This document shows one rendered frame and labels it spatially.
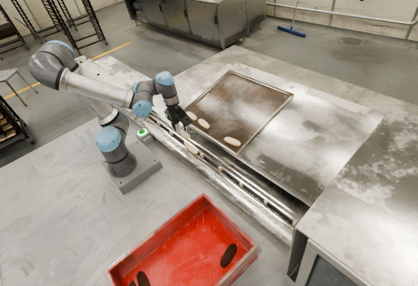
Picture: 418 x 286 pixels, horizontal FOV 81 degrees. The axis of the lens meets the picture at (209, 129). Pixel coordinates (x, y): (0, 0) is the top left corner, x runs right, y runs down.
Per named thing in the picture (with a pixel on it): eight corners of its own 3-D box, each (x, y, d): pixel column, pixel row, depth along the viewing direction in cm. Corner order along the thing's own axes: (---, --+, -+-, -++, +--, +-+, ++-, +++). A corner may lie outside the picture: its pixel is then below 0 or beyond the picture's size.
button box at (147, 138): (139, 145, 155) (133, 132, 148) (150, 138, 159) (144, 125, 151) (146, 151, 150) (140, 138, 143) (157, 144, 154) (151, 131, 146)
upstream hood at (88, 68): (70, 69, 240) (66, 61, 235) (88, 61, 248) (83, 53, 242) (133, 120, 165) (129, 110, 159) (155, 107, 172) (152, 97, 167)
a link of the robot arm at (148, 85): (129, 92, 109) (153, 87, 109) (132, 79, 118) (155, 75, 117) (135, 106, 114) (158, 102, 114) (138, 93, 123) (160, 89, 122)
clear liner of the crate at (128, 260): (111, 278, 96) (100, 270, 89) (207, 200, 115) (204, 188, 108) (153, 371, 74) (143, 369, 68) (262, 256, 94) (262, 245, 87)
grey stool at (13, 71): (27, 106, 369) (5, 80, 339) (4, 109, 372) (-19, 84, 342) (38, 92, 396) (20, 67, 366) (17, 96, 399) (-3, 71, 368)
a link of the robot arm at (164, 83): (154, 71, 116) (171, 68, 116) (160, 91, 123) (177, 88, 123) (152, 80, 110) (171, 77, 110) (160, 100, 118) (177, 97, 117)
